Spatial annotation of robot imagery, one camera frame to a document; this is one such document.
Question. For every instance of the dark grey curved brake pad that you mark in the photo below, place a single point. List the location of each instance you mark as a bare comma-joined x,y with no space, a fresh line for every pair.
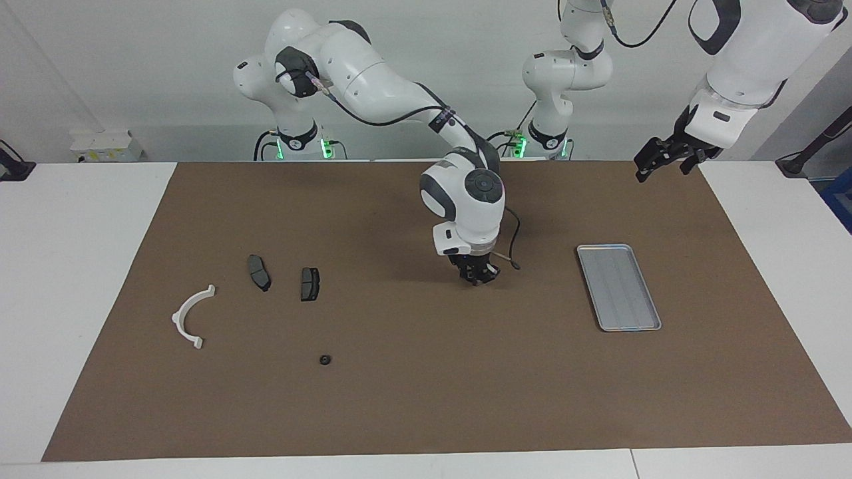
257,269

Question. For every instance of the black stand with pole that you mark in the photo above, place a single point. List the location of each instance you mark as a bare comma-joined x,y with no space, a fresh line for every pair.
809,150

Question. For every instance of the brown table mat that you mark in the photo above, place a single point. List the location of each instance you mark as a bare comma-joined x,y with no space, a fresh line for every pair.
426,386

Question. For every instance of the silver metal tray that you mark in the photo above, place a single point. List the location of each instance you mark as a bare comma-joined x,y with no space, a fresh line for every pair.
619,286

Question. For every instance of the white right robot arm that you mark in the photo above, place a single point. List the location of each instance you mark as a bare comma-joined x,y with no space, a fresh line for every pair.
373,80

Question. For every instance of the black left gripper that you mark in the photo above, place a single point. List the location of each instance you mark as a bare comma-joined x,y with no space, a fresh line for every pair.
689,141

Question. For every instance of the white box with labels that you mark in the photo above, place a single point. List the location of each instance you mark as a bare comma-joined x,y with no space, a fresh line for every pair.
106,146

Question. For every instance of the blue crate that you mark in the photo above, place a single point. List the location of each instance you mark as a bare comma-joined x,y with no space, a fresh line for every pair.
840,199

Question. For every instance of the white curved plastic bracket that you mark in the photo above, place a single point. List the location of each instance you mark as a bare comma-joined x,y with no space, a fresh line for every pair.
178,318

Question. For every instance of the dark grey rectangular brake pad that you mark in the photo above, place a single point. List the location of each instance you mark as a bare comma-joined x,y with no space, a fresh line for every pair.
309,285

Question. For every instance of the black table clamp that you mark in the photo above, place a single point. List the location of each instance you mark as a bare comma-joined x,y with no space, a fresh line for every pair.
13,169

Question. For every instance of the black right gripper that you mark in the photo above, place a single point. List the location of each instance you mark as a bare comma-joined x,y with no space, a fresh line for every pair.
471,261

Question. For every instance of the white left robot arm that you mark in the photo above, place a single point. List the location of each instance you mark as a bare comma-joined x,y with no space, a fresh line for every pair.
752,60

